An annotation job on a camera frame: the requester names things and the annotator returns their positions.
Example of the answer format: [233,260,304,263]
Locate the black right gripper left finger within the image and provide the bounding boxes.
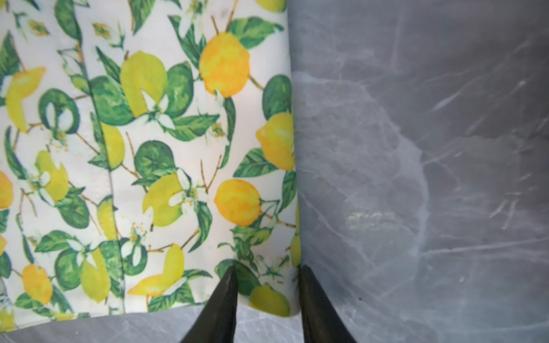
[181,267,238,343]

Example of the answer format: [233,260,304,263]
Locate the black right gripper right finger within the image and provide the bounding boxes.
[298,265,356,343]

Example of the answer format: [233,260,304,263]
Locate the lemon print skirt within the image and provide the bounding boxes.
[1,0,300,332]

